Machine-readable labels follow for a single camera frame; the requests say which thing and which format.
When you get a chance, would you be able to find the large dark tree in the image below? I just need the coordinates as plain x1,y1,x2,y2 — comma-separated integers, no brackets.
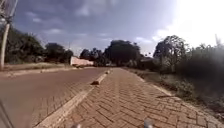
103,39,143,67

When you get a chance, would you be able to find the cluster of dark trees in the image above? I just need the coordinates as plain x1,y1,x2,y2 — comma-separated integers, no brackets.
79,47,106,67

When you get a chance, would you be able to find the red brick path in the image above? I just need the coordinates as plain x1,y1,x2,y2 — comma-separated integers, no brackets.
56,67,224,128

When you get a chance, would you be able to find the thin-crowned tree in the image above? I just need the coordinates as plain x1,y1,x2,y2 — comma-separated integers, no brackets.
152,34,190,73

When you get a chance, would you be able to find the pale concrete kerb strip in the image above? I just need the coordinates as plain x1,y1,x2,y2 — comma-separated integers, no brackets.
33,68,113,128

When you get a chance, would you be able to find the robot's own part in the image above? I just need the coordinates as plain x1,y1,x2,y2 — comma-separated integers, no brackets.
71,123,83,128
143,119,155,128

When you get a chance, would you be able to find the pale utility pole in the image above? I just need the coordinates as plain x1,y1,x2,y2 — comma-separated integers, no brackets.
0,0,19,71

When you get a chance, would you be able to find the pale wall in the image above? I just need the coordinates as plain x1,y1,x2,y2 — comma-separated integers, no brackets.
69,55,95,67

